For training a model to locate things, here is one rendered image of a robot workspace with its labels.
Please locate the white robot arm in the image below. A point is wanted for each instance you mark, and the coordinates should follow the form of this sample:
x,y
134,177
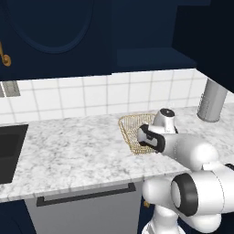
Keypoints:
x,y
189,149

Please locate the dark blue open shelf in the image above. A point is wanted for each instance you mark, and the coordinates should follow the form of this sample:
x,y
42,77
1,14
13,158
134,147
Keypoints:
x,y
152,58

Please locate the gold cabinet knob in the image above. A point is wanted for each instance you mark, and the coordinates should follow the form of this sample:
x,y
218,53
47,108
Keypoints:
x,y
146,204

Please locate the dark blue cabinet door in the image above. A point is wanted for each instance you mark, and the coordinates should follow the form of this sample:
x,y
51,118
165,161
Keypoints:
x,y
55,36

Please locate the dark blue base cabinet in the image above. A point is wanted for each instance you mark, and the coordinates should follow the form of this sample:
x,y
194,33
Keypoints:
x,y
145,218
13,218

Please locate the grey perforated cylinder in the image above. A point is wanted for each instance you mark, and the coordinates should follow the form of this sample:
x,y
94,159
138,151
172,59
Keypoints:
x,y
211,102

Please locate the grey dishwasher door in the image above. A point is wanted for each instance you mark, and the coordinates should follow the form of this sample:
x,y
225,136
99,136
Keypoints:
x,y
91,214

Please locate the black sink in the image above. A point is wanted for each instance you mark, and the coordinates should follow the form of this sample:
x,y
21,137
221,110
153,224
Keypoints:
x,y
10,152

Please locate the grey wall outlet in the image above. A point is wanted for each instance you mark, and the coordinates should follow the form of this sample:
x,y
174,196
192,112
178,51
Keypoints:
x,y
11,88

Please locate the dark blue wall cabinet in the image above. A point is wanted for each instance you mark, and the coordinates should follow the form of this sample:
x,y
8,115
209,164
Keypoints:
x,y
210,36

